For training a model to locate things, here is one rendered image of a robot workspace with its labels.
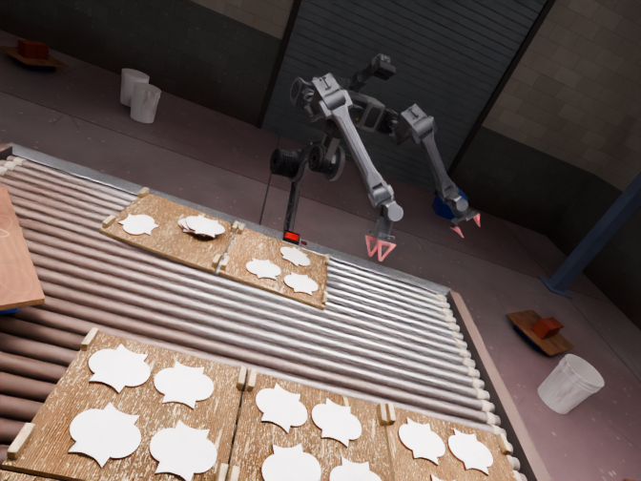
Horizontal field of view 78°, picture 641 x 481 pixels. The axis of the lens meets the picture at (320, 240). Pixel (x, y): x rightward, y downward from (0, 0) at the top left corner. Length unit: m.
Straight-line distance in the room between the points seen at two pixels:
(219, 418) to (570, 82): 6.76
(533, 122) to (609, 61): 1.21
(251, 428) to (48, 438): 0.42
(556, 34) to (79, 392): 6.71
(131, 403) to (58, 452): 0.16
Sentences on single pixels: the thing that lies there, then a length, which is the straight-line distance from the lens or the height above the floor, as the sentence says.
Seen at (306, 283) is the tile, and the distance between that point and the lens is 1.55.
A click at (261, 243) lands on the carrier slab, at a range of 1.69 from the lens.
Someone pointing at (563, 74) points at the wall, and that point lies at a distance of 7.12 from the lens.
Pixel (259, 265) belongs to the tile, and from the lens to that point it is 1.55.
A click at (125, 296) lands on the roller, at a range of 1.34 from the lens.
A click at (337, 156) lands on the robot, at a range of 2.26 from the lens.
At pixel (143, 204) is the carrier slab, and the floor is 0.94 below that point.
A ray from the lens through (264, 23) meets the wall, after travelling 6.10.
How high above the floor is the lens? 1.83
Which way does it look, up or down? 28 degrees down
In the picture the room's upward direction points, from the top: 25 degrees clockwise
